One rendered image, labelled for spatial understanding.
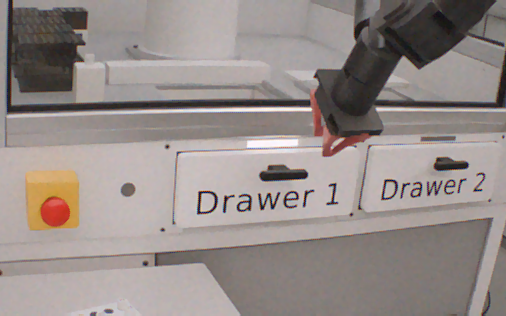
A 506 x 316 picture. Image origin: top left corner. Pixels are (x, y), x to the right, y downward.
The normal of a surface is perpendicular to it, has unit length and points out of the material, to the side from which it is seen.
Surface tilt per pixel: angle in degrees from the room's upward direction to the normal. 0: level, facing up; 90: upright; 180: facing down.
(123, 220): 90
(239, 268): 90
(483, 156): 90
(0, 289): 0
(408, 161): 90
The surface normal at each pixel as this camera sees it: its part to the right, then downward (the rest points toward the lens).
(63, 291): 0.10, -0.94
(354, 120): 0.29, -0.59
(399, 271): 0.36, 0.34
